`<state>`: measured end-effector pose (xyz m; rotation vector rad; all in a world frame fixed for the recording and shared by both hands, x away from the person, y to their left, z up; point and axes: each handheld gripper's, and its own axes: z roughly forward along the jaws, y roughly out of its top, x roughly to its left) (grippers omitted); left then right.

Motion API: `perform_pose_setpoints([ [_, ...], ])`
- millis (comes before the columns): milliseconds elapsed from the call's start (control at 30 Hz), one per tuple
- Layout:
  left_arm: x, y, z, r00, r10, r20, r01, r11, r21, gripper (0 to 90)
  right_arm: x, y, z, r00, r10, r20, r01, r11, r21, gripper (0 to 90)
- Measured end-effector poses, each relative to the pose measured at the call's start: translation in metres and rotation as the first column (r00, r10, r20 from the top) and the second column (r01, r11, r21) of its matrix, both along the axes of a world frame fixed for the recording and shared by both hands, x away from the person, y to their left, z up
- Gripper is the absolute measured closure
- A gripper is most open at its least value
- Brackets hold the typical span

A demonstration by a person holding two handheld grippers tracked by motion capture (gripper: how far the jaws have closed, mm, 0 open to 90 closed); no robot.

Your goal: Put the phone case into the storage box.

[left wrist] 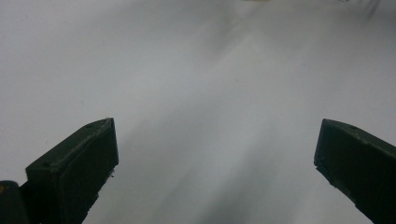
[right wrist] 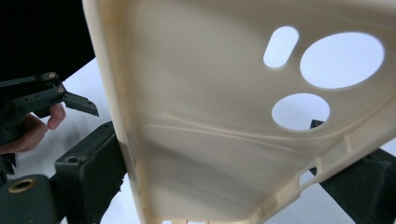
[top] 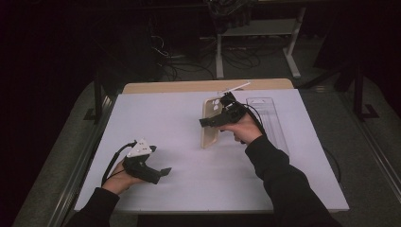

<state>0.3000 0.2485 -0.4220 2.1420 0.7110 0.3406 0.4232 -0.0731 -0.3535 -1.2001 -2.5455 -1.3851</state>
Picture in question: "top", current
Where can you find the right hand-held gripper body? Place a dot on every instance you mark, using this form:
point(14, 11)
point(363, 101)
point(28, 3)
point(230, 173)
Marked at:
point(231, 112)

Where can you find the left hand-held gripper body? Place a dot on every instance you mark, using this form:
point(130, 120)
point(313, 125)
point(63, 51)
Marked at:
point(138, 165)

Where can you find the person's right hand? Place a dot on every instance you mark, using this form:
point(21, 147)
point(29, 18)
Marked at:
point(244, 130)

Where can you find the person's left hand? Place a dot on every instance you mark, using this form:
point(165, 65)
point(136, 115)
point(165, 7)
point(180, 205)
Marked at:
point(121, 181)

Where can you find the wooden table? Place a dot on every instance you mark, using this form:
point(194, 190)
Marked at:
point(189, 85)

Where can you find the clear plastic packaging tray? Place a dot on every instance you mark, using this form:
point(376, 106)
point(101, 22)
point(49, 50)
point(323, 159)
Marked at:
point(274, 123)

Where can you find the black metal stand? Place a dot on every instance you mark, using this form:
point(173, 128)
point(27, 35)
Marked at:
point(358, 94)
point(97, 101)

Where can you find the metal floor rail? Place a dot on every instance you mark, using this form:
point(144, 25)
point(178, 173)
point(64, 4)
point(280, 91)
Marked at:
point(75, 176)
point(378, 157)

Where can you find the white metal frame desk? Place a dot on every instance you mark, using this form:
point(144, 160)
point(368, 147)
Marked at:
point(261, 27)

